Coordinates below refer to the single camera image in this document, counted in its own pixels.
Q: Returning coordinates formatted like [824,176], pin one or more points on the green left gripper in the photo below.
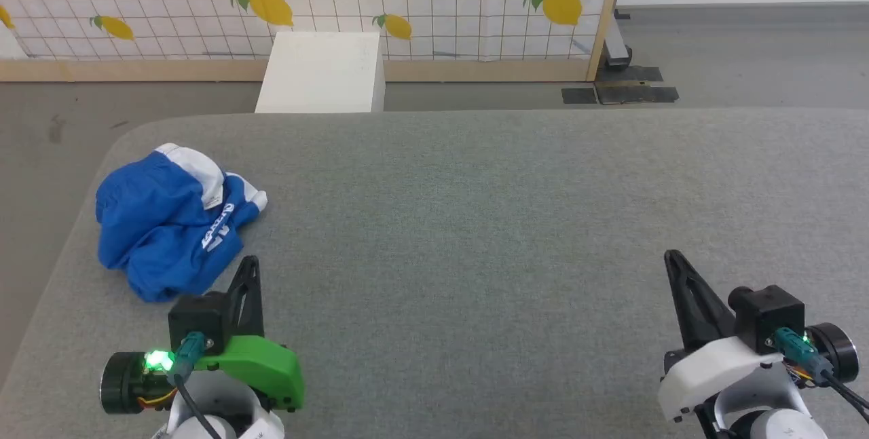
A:
[261,364]

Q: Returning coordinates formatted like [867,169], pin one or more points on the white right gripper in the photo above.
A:
[719,371]

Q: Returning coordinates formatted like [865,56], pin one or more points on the blue and white garment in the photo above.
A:
[156,222]

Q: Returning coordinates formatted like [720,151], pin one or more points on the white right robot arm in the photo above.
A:
[767,412]

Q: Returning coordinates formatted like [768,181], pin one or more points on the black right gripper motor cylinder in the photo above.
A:
[836,351]

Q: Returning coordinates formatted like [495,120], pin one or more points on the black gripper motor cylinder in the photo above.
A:
[125,385]
[836,351]

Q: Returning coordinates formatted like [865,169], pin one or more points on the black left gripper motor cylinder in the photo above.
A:
[125,385]

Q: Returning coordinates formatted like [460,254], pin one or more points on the long black floor tape patch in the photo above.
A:
[638,94]

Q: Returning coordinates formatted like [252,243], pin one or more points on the grey upholstered sofa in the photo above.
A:
[475,222]

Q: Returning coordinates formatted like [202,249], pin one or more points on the white rectangular box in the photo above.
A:
[319,72]

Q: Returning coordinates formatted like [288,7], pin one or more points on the small black floor tape patch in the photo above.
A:
[579,96]

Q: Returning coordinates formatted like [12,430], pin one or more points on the grey metal base bar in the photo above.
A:
[616,42]

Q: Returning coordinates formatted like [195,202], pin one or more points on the white panel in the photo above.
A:
[9,45]

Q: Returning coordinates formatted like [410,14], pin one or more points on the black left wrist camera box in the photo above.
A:
[200,320]

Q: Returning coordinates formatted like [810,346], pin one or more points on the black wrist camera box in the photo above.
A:
[200,320]
[767,317]

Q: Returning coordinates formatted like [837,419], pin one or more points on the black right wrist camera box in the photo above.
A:
[767,317]

